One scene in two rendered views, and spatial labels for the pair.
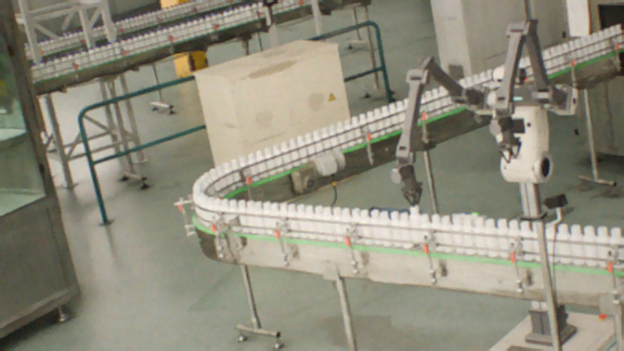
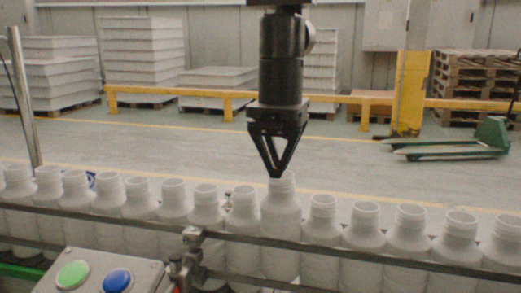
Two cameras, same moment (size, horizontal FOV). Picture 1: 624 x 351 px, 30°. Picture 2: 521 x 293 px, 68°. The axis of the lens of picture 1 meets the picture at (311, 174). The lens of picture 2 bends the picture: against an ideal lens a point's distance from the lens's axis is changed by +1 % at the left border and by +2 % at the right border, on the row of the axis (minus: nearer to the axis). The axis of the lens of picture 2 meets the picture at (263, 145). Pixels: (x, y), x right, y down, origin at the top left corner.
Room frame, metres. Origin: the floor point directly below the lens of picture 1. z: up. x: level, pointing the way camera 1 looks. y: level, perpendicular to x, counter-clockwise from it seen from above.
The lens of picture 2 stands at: (5.61, -0.68, 1.40)
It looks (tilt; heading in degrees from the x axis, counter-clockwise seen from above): 18 degrees down; 153
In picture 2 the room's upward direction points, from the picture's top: straight up
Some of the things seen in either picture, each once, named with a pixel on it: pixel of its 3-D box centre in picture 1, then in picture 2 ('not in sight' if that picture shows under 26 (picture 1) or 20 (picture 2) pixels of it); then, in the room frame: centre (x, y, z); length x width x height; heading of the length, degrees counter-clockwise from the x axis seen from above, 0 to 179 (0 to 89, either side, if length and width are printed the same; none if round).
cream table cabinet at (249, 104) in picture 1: (278, 124); not in sight; (9.82, 0.20, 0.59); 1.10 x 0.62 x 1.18; 120
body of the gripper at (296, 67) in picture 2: (410, 182); (280, 87); (5.18, -0.44, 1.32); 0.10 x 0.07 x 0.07; 138
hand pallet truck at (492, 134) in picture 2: not in sight; (457, 102); (2.87, 3.06, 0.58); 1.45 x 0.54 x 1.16; 68
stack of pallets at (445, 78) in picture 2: not in sight; (475, 86); (1.90, 4.73, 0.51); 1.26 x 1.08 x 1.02; 138
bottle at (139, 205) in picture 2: (460, 234); (142, 226); (5.02, -0.61, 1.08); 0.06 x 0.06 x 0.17
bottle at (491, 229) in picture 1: (492, 238); (54, 212); (4.90, -0.74, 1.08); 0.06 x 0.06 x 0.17
